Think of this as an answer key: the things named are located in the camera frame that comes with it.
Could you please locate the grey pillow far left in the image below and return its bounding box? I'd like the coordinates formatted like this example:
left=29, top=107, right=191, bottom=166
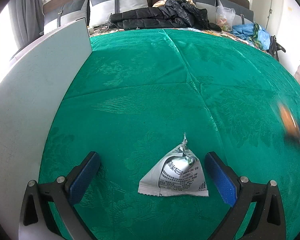
left=43, top=0, right=90, bottom=35

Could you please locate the orange sausage snack packet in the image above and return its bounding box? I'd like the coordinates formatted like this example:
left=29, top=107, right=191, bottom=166
left=279, top=104, right=300, bottom=138

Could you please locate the blue cloth pile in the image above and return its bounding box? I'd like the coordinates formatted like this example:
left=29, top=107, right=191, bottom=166
left=230, top=23, right=270, bottom=50

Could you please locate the grey pillow far right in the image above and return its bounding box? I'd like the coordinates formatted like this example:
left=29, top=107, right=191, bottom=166
left=217, top=0, right=254, bottom=25

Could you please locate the black puffer jacket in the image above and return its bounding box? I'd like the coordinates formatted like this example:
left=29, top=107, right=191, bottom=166
left=107, top=0, right=222, bottom=32

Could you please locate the white cardboard box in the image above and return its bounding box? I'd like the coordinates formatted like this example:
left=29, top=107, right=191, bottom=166
left=0, top=19, right=92, bottom=239

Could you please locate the silver triangular snack packet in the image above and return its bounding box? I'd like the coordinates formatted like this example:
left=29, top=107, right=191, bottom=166
left=138, top=137, right=209, bottom=197

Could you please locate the green satin tablecloth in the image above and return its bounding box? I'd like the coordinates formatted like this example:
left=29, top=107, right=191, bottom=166
left=39, top=29, right=300, bottom=239

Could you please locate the clear plastic bag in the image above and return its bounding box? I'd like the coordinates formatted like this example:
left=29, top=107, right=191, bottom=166
left=216, top=6, right=236, bottom=31

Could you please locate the grey pillow centre left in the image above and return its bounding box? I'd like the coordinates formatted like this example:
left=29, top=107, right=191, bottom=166
left=89, top=0, right=148, bottom=27

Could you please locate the grey curtain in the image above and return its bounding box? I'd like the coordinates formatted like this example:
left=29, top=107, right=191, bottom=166
left=8, top=0, right=44, bottom=49

